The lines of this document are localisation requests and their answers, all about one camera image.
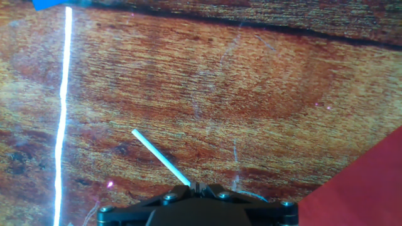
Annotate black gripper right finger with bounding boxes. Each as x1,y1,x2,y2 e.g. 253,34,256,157
200,183,300,226

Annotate blue paper flag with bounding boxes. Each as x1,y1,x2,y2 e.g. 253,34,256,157
31,0,68,12

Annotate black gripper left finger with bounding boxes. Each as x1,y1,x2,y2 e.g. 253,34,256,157
95,183,200,226

